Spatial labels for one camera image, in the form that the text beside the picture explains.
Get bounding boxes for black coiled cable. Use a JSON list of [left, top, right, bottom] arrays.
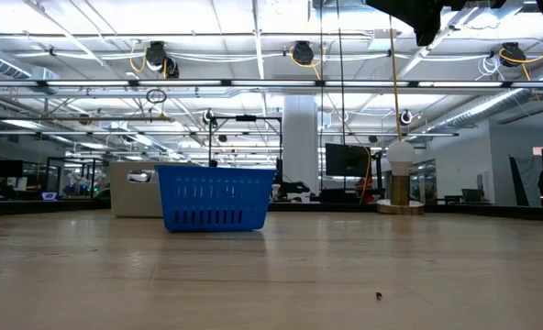
[[145, 88, 168, 105]]

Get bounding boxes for beige plastic bin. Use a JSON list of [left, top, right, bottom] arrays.
[[109, 159, 199, 219]]

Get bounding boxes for low black aluminium frame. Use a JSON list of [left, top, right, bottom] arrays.
[[45, 155, 110, 199]]

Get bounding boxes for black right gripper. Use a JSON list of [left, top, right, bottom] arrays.
[[365, 0, 506, 47]]

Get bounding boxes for silver ventilation duct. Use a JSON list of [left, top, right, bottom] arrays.
[[429, 88, 529, 132], [0, 45, 60, 95]]

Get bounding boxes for white bulb lamp wooden base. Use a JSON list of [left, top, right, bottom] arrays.
[[375, 139, 426, 215]]

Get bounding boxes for small dark distant monitor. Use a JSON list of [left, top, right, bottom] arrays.
[[0, 159, 24, 179]]

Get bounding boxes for red orange distant object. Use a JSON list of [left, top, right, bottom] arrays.
[[356, 177, 374, 206]]

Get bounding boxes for dark distant chair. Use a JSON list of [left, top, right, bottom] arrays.
[[461, 187, 483, 205]]

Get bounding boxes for black monitor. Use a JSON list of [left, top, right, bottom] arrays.
[[325, 142, 371, 179]]

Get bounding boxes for white square pillar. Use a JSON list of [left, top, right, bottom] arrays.
[[283, 94, 319, 196]]

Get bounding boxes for grey hanging tarp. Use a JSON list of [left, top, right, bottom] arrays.
[[509, 154, 543, 207]]

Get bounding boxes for blue plastic basket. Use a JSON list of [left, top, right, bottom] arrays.
[[154, 164, 277, 233]]

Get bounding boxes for black table border rail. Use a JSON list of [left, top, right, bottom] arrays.
[[0, 199, 543, 225]]

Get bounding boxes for long ceiling light bar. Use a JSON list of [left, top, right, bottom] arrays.
[[0, 79, 525, 89]]

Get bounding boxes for yellow hanging cord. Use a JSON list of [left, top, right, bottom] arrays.
[[388, 16, 404, 141]]

